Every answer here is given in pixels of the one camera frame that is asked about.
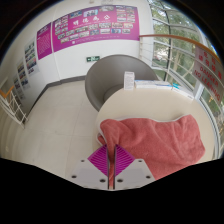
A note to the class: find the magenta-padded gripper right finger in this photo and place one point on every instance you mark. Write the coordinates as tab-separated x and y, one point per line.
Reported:
124	161

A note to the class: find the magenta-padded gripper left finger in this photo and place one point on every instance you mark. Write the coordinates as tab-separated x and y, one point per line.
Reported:
98	161

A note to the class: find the pink towel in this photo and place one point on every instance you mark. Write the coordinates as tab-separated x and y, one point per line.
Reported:
156	143

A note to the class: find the small upright white box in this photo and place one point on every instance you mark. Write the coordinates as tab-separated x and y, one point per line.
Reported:
129	80

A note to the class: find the grey tub chair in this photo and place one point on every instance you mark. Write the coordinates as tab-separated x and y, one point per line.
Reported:
106	73

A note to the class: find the flat white blue box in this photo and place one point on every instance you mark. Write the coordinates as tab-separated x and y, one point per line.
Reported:
182	91

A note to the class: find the white stair railing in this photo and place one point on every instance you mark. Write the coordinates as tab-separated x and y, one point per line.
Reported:
13	106

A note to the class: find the green exit sign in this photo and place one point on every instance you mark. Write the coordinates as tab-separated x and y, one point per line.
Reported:
93	59

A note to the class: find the white red danger sign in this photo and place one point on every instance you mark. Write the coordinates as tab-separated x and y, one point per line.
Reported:
208	71

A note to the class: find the narrow magenta text poster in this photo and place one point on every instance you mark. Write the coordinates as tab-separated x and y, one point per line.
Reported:
44	41

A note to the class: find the large magenta photo poster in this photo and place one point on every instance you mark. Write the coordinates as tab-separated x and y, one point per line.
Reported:
95	28

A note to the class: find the white railing with orange handrail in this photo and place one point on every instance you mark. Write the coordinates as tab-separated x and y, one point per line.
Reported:
173	37

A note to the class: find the white photo wall poster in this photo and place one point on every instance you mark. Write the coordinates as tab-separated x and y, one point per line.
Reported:
31	57
22	74

